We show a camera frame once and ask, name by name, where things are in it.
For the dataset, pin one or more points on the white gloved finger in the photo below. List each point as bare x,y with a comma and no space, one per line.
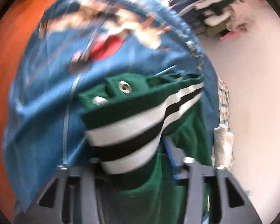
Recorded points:
223,148

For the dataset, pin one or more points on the blue striped bed quilt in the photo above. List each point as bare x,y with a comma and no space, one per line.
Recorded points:
44,128

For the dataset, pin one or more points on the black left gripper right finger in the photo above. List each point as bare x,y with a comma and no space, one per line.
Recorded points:
228,202

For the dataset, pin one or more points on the green white varsity jacket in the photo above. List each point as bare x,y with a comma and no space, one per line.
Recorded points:
126,118

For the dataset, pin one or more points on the clothes pile on shelf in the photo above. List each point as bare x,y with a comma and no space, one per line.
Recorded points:
215,18

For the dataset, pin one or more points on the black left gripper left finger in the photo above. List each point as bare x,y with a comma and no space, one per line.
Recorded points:
70,196

